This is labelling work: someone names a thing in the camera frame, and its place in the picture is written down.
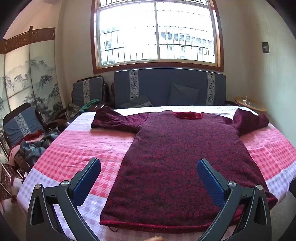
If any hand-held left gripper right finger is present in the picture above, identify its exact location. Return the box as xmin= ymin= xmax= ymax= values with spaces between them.
xmin=196 ymin=159 xmax=272 ymax=241

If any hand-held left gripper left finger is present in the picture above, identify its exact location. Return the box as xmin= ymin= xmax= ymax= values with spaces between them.
xmin=26 ymin=158 xmax=102 ymax=241

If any dark red patterned sweater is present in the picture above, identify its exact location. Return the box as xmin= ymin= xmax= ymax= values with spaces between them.
xmin=91 ymin=106 xmax=278 ymax=233

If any pile of mixed clothes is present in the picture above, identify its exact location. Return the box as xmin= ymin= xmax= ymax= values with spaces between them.
xmin=9 ymin=130 xmax=62 ymax=168

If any pink checked bed sheet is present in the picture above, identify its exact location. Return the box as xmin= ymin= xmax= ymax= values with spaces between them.
xmin=16 ymin=105 xmax=296 ymax=241

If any dark wooden lattice rack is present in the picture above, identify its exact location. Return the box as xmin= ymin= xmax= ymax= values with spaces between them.
xmin=0 ymin=162 xmax=24 ymax=202

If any green cloth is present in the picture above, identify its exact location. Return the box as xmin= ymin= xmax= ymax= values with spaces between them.
xmin=80 ymin=99 xmax=100 ymax=112

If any blue pleated cushion chair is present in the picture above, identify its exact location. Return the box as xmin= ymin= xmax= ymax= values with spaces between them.
xmin=2 ymin=103 xmax=49 ymax=172

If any round wooden side table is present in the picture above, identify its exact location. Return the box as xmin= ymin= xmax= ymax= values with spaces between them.
xmin=234 ymin=96 xmax=267 ymax=114

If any dark blue square cushion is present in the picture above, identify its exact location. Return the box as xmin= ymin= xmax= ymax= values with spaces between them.
xmin=168 ymin=82 xmax=200 ymax=106

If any blue cushioned wooden armchair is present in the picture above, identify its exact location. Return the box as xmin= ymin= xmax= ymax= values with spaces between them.
xmin=71 ymin=76 xmax=110 ymax=112

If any grey flat cushion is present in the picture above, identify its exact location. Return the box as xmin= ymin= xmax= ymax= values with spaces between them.
xmin=120 ymin=94 xmax=153 ymax=108

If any blue cushioned sofa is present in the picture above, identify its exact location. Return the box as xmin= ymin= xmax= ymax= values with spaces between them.
xmin=111 ymin=68 xmax=234 ymax=109

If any painted folding screen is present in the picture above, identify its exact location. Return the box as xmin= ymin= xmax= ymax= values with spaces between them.
xmin=0 ymin=27 xmax=64 ymax=163

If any wooden framed window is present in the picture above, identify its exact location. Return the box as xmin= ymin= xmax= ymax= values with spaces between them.
xmin=91 ymin=0 xmax=224 ymax=75

